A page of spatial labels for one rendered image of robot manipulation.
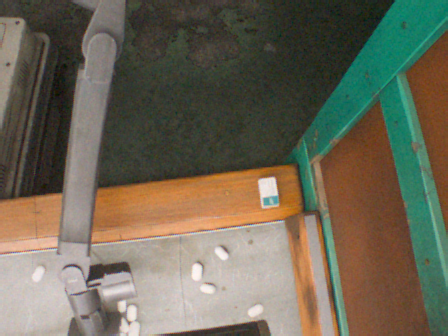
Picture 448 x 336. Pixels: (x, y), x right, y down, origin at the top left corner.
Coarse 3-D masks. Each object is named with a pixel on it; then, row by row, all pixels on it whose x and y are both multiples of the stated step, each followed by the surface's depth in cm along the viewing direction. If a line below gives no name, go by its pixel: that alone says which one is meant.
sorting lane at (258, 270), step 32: (256, 224) 95; (0, 256) 90; (32, 256) 91; (96, 256) 91; (128, 256) 92; (160, 256) 92; (192, 256) 93; (256, 256) 93; (288, 256) 94; (0, 288) 88; (32, 288) 89; (64, 288) 89; (160, 288) 91; (192, 288) 91; (224, 288) 91; (256, 288) 92; (288, 288) 92; (0, 320) 87; (32, 320) 87; (64, 320) 88; (128, 320) 88; (160, 320) 89; (192, 320) 89; (224, 320) 90; (256, 320) 90; (288, 320) 90
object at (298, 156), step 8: (304, 144) 90; (296, 152) 98; (304, 152) 91; (288, 160) 107; (296, 160) 99; (304, 160) 91; (304, 168) 92; (304, 176) 93; (304, 184) 94; (312, 184) 88; (304, 192) 95; (312, 192) 88; (304, 200) 96; (312, 200) 89; (312, 208) 89
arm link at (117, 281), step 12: (96, 264) 79; (108, 264) 78; (120, 264) 78; (72, 276) 71; (96, 276) 75; (108, 276) 75; (120, 276) 76; (132, 276) 79; (72, 288) 72; (84, 288) 72; (108, 288) 76; (120, 288) 76; (132, 288) 77; (108, 300) 76; (120, 300) 77
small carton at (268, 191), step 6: (264, 180) 93; (270, 180) 93; (264, 186) 93; (270, 186) 93; (276, 186) 93; (264, 192) 92; (270, 192) 92; (276, 192) 93; (264, 198) 92; (270, 198) 92; (276, 198) 92; (264, 204) 92; (270, 204) 92; (276, 204) 92
